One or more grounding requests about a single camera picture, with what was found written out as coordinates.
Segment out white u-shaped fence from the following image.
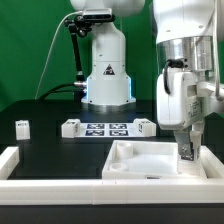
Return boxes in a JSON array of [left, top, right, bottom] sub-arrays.
[[0, 147, 224, 205]]

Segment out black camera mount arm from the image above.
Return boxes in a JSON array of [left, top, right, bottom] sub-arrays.
[[64, 16, 91, 82]]

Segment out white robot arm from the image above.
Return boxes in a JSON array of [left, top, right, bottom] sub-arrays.
[[70, 0, 224, 161]]

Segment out black base cables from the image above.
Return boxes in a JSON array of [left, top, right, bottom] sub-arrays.
[[39, 81, 88, 101]]

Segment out white camera cable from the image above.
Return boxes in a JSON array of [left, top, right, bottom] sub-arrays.
[[34, 10, 84, 100]]

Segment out grey depth camera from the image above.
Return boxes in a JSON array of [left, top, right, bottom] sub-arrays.
[[82, 8, 112, 20]]

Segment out white square table top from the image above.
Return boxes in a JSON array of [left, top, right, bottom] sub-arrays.
[[102, 140, 207, 179]]

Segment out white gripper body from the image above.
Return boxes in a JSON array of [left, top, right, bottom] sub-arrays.
[[156, 68, 204, 130]]

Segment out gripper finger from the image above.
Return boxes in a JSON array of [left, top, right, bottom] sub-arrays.
[[174, 130, 194, 161]]

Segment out sheet of four fiducial tags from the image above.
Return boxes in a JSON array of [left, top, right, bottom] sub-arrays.
[[79, 123, 139, 138]]

